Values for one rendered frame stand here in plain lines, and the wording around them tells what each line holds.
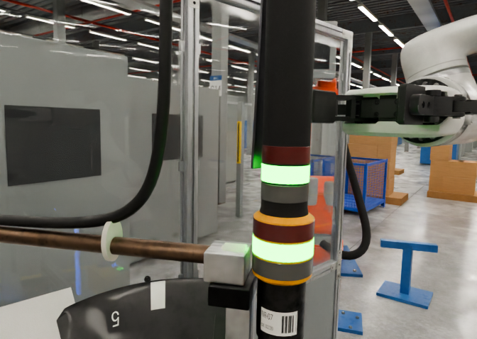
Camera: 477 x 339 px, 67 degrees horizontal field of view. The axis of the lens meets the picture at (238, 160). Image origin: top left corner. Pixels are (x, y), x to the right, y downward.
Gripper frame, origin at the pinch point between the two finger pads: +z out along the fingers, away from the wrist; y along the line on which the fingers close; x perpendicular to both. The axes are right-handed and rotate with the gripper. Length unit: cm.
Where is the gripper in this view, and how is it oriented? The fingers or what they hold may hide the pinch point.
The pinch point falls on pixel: (358, 106)
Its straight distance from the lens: 33.8
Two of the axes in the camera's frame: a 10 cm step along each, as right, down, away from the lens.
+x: 0.2, -9.9, -1.1
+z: -7.3, 0.6, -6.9
